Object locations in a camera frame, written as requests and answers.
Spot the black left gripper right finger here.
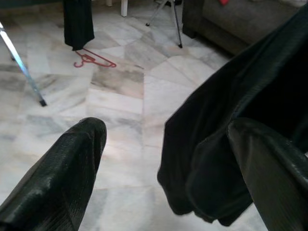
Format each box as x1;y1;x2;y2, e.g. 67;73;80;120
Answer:
227;117;308;231

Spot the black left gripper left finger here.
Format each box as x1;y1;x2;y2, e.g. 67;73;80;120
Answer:
0;117;108;231

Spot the black knit garment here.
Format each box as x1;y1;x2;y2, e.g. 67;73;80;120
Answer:
157;2;308;227

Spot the thin red hanger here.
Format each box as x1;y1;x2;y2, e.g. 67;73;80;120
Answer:
74;48;117;69

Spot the silver clothes rack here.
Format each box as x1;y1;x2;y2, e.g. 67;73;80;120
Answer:
0;0;183;106

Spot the black shirt green print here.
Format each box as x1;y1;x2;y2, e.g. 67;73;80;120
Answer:
63;0;95;51

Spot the dark grey fabric sofa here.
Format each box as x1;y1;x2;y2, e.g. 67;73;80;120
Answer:
182;0;308;57

